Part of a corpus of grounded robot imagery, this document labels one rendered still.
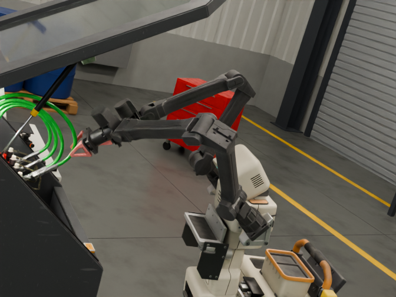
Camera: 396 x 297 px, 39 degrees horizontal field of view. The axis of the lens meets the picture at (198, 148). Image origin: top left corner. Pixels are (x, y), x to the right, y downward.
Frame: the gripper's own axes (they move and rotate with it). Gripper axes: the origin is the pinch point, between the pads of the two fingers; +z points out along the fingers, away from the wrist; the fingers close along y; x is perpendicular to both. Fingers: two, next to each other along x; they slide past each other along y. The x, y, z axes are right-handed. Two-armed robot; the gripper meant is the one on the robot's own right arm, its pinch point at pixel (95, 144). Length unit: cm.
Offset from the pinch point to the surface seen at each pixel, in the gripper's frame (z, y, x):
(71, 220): 22.0, -17.7, 13.7
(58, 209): 28.3, -17.4, -3.0
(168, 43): -73, -128, -719
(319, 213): -110, -277, -291
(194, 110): -50, -137, -378
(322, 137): -214, -363, -604
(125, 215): 46, -126, -203
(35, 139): 35, -1, -64
